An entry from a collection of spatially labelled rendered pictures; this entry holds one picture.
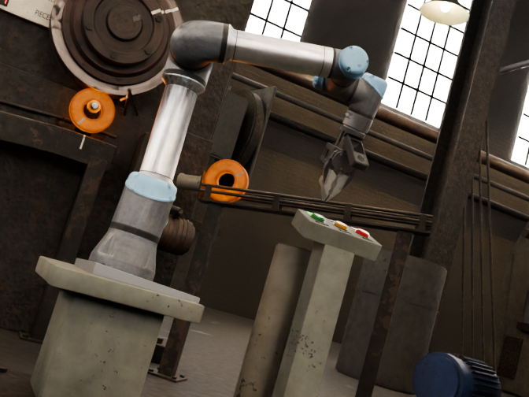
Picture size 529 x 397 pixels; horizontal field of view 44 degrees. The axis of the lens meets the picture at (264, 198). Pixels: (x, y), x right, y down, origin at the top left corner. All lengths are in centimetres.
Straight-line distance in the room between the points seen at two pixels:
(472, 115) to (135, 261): 527
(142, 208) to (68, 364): 36
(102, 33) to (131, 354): 126
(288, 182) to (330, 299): 751
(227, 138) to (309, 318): 516
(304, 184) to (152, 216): 798
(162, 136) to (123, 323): 49
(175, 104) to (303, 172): 777
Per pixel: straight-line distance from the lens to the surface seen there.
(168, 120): 169
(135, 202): 149
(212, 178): 236
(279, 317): 194
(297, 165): 939
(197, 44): 163
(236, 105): 695
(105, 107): 243
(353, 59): 166
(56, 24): 245
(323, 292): 184
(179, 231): 227
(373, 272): 459
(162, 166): 166
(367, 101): 181
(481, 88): 658
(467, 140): 640
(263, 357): 194
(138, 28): 240
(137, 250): 148
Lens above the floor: 36
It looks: 8 degrees up
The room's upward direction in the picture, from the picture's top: 16 degrees clockwise
